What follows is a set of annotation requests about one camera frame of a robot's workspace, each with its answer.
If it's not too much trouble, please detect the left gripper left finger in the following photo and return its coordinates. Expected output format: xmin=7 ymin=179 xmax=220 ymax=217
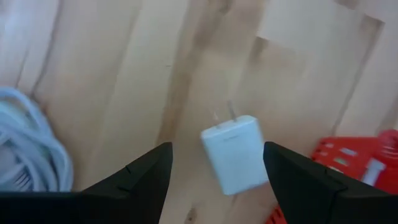
xmin=80 ymin=142 xmax=174 ymax=224

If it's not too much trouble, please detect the white flat pronged wall charger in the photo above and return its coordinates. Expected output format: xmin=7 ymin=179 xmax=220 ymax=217
xmin=200 ymin=100 xmax=270 ymax=196

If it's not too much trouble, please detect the red plastic basket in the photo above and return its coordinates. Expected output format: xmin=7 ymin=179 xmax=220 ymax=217
xmin=266 ymin=129 xmax=398 ymax=224

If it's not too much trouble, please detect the white coiled cable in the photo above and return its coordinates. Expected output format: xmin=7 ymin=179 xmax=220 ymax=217
xmin=0 ymin=86 xmax=74 ymax=192

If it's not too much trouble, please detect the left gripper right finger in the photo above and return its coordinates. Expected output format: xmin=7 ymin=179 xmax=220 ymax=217
xmin=263 ymin=141 xmax=389 ymax=224

